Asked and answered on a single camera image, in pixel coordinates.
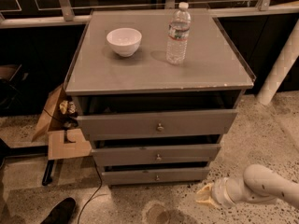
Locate grey top drawer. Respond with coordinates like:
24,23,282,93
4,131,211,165
78,109,237,141

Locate grey drawer cabinet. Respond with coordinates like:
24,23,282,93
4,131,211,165
64,8,255,177

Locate black bar on floor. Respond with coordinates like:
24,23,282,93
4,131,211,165
42,160,54,186

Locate dark chair at left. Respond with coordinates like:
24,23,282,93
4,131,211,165
0,64,25,116

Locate grey bottom drawer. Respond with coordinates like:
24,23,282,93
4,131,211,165
102,168,209,186

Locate black cable on floor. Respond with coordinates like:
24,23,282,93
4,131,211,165
76,163,104,224

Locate white ceramic bowl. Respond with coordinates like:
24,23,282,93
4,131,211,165
107,28,142,57

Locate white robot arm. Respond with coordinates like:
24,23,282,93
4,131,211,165
195,164,299,209

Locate grey middle drawer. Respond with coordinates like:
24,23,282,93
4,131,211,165
92,144,221,166

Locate brown cardboard box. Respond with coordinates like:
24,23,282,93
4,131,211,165
32,85,92,160

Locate metal window railing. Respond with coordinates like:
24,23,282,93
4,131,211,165
0,0,299,29

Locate white diagonal pole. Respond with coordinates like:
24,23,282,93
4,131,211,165
256,21,299,105

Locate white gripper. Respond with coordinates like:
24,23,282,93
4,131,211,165
195,177,235,208

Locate black shoe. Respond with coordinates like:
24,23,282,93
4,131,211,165
40,197,76,224

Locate grey drawer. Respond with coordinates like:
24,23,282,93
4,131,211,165
78,109,237,141
102,168,209,186
92,144,221,166

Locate clear plastic water bottle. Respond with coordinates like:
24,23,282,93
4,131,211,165
166,2,192,65

